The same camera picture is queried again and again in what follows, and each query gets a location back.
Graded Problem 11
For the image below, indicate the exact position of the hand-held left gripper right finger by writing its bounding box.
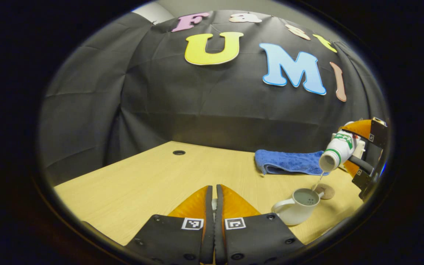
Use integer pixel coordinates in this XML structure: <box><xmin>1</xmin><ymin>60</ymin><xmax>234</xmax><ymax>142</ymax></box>
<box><xmin>215</xmin><ymin>184</ymin><xmax>305</xmax><ymax>265</ymax></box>

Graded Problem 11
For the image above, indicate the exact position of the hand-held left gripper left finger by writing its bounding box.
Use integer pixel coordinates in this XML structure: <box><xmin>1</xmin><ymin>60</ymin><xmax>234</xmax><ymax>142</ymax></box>
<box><xmin>124</xmin><ymin>185</ymin><xmax>215</xmax><ymax>265</ymax></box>

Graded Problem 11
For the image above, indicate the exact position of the white plastic water bottle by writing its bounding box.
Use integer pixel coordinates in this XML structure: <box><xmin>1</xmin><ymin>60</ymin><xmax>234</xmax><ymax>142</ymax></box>
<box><xmin>319</xmin><ymin>130</ymin><xmax>361</xmax><ymax>173</ymax></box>

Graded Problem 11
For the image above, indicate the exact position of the round cork coaster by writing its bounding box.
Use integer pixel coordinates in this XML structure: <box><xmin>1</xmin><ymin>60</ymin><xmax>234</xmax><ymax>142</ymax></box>
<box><xmin>313</xmin><ymin>183</ymin><xmax>335</xmax><ymax>200</ymax></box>

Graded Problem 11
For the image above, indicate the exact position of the white teacup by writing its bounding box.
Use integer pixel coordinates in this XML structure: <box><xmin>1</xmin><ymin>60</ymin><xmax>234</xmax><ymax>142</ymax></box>
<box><xmin>271</xmin><ymin>188</ymin><xmax>321</xmax><ymax>226</ymax></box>

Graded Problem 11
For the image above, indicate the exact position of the blue towel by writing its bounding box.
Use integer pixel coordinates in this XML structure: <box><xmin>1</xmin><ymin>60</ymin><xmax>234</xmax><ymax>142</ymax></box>
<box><xmin>254</xmin><ymin>149</ymin><xmax>330</xmax><ymax>176</ymax></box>

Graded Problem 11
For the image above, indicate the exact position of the black backdrop cloth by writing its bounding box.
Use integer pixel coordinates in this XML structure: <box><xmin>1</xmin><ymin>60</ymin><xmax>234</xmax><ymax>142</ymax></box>
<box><xmin>39</xmin><ymin>10</ymin><xmax>389</xmax><ymax>184</ymax></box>

